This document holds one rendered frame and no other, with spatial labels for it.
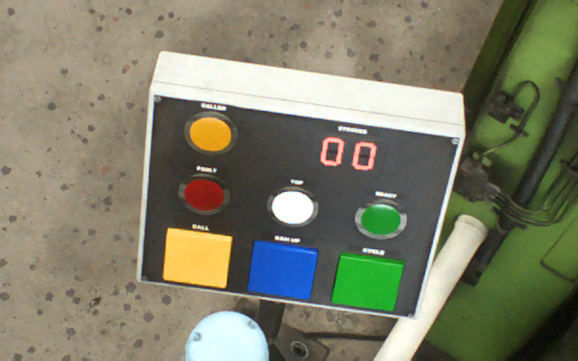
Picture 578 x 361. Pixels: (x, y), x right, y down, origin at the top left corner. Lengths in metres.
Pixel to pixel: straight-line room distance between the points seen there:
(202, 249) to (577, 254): 0.63
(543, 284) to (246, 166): 0.75
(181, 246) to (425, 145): 0.31
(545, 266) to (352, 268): 0.55
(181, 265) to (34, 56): 1.31
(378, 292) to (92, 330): 1.11
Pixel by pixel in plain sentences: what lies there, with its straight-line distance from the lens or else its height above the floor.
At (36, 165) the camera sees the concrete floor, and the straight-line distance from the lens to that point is 2.65.
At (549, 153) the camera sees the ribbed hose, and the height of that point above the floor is 0.99.
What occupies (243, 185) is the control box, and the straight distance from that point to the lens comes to 1.43.
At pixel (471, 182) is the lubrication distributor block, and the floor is 0.82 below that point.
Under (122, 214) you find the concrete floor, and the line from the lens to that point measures 2.60.
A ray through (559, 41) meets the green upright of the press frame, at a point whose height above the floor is 1.19.
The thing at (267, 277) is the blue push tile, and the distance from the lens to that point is 1.51.
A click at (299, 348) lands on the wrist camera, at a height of 1.08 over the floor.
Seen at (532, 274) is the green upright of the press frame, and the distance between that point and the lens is 2.02.
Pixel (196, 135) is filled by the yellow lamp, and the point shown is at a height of 1.16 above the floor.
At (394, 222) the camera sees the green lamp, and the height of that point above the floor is 1.09.
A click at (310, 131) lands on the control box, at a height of 1.18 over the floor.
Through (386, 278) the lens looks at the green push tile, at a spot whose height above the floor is 1.02.
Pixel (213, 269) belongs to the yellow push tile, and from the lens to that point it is 1.51.
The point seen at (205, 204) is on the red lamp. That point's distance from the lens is 1.45.
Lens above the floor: 2.44
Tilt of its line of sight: 68 degrees down
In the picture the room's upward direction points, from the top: 11 degrees clockwise
